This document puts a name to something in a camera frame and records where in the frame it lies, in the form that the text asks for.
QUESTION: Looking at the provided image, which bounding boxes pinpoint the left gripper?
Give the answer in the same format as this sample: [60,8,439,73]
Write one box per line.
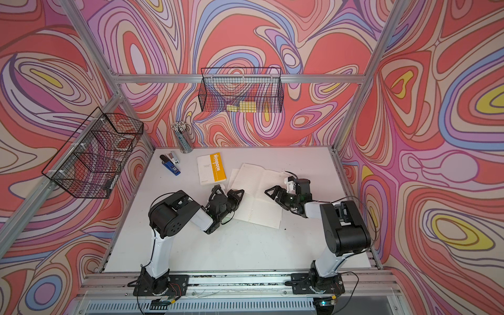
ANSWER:
[217,190,245,224]

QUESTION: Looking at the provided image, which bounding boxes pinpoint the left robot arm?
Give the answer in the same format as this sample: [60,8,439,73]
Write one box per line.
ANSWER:
[128,185,245,298]

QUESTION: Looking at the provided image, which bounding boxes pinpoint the wire basket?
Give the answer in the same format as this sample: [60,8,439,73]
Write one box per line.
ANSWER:
[198,66,284,113]
[41,107,144,199]

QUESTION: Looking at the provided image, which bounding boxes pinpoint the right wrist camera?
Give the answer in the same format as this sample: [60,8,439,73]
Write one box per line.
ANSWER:
[284,176,296,194]

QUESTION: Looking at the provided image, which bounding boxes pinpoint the small white eraser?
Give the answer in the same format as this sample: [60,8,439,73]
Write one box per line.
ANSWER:
[168,151,180,165]

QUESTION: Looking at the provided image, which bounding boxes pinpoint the back wire basket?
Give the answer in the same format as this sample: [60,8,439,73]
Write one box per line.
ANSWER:
[198,66,284,113]

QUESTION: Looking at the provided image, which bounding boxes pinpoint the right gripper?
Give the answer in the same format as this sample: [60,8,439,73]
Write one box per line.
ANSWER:
[265,186,300,210]

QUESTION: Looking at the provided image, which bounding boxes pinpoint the left wire basket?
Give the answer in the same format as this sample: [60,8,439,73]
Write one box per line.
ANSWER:
[41,107,144,199]

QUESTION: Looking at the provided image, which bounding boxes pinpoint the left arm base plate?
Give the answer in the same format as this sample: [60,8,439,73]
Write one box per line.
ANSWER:
[127,274,189,297]

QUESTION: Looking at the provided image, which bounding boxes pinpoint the blue stapler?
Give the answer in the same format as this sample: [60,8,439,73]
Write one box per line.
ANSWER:
[160,154,181,176]

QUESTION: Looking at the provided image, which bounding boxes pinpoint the yellow sticky notes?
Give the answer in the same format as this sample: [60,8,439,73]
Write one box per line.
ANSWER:
[226,101,257,113]

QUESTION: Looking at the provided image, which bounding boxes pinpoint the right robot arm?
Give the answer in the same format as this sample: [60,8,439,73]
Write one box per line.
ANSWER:
[265,176,371,295]

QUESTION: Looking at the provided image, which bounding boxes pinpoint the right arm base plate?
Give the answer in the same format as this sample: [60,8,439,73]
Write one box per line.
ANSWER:
[284,273,345,297]

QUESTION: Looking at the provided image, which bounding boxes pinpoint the mesh pencil cup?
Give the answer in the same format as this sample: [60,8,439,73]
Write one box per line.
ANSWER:
[171,122,193,154]

